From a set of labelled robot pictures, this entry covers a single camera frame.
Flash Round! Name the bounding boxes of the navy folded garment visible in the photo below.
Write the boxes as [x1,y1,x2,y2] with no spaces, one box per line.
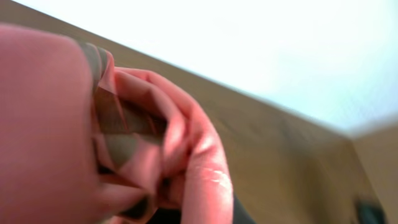
[147,192,255,224]

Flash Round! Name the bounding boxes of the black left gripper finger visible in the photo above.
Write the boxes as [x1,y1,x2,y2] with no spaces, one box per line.
[355,200,387,224]

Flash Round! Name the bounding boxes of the salmon pink shirt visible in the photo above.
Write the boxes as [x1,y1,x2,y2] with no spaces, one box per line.
[1,24,234,223]

